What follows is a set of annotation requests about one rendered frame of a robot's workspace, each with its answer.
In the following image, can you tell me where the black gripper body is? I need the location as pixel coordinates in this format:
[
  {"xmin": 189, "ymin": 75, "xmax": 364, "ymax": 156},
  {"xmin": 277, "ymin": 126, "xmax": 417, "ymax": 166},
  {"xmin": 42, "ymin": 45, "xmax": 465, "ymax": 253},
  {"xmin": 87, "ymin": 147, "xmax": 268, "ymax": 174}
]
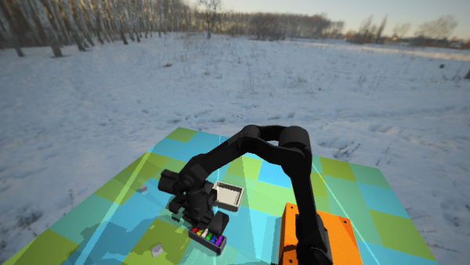
[{"xmin": 168, "ymin": 193, "xmax": 229, "ymax": 237}]

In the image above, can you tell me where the white fuse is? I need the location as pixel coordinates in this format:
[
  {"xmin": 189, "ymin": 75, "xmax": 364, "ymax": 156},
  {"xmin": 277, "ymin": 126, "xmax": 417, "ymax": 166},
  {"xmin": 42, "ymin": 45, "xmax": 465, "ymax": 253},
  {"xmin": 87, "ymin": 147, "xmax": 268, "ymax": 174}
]
[{"xmin": 201, "ymin": 229, "xmax": 208, "ymax": 238}]

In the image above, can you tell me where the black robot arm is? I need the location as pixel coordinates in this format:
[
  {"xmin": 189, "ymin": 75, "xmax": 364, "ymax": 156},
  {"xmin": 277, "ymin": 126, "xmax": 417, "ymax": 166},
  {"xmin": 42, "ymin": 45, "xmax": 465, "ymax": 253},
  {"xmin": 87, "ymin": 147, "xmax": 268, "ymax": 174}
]
[{"xmin": 157, "ymin": 125, "xmax": 334, "ymax": 265}]

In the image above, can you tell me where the white shallow tray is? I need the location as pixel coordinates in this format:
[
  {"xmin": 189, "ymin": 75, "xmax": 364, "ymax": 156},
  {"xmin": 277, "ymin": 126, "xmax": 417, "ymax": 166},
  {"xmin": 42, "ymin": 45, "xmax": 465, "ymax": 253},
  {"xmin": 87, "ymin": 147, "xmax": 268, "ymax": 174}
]
[{"xmin": 212, "ymin": 181, "xmax": 244, "ymax": 211}]

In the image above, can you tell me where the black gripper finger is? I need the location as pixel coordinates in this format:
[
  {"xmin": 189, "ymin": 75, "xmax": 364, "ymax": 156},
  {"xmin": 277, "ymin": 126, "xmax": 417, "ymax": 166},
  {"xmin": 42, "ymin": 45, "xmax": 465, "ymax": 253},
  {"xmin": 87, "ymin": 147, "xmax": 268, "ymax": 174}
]
[
  {"xmin": 183, "ymin": 215, "xmax": 199, "ymax": 228},
  {"xmin": 197, "ymin": 221, "xmax": 209, "ymax": 231}
]

